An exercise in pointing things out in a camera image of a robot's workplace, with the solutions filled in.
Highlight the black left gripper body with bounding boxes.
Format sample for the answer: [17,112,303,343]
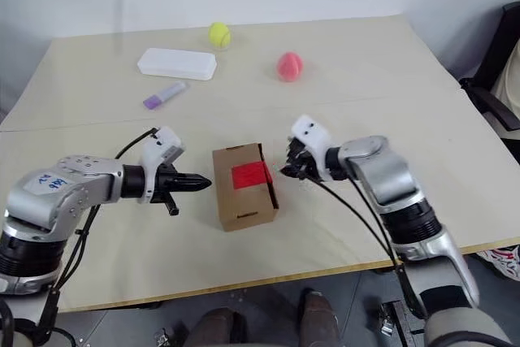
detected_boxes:
[154,165,182,217]

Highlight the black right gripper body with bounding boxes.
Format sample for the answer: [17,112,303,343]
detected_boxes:
[298,141,327,183]

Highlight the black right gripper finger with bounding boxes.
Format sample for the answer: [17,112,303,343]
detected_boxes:
[279,161,306,180]
[285,137,306,163]

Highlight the brown cardboard box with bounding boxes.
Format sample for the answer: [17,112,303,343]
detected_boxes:
[211,141,280,233]

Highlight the red tape patch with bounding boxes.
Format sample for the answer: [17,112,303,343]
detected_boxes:
[231,161,274,193]

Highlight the pink toy peach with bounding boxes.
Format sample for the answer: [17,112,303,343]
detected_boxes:
[276,50,305,83]

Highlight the purple highlighter pen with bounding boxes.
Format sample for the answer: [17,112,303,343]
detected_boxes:
[141,80,191,111]

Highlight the white plastic case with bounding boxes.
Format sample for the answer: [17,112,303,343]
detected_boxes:
[136,47,217,82]

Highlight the yellow tennis ball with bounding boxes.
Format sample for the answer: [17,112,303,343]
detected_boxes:
[207,21,232,49]

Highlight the dark brown rounded shape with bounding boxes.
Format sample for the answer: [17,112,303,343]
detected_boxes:
[189,307,247,347]
[297,288,341,347]

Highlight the small metal caster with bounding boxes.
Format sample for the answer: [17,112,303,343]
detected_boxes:
[153,325,175,347]

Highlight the black metal base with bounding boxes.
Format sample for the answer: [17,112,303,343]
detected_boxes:
[376,300,424,347]

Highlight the black chair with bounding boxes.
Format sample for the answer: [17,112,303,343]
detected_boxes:
[458,0,520,133]

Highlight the patterned sneaker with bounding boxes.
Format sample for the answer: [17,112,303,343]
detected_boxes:
[476,244,520,280]

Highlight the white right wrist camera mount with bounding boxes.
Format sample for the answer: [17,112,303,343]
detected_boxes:
[291,114,336,182]

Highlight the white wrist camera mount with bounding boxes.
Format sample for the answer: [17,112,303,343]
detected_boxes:
[137,126,188,205]
[291,114,336,182]

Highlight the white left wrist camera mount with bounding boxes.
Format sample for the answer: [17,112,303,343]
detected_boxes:
[137,126,188,205]

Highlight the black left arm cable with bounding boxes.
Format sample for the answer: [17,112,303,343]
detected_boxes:
[36,127,160,344]

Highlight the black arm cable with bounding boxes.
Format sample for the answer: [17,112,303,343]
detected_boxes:
[36,127,160,344]
[301,173,428,320]

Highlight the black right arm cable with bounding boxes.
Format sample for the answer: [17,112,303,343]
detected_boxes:
[301,173,428,320]

